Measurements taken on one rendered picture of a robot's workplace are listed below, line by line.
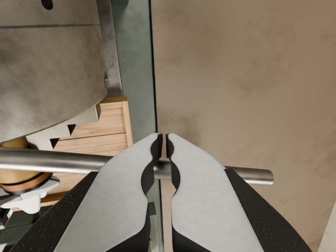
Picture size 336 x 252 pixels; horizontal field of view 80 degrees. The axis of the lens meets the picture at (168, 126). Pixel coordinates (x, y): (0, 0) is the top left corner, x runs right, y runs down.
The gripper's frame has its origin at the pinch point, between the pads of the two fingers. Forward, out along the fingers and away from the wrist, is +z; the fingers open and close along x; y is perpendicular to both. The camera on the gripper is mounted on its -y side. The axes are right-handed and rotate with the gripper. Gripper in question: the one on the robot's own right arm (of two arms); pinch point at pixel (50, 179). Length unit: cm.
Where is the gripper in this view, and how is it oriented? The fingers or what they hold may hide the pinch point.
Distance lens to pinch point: 42.1
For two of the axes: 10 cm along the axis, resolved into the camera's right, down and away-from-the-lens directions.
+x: 2.0, 4.4, -8.7
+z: 9.8, -1.0, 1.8
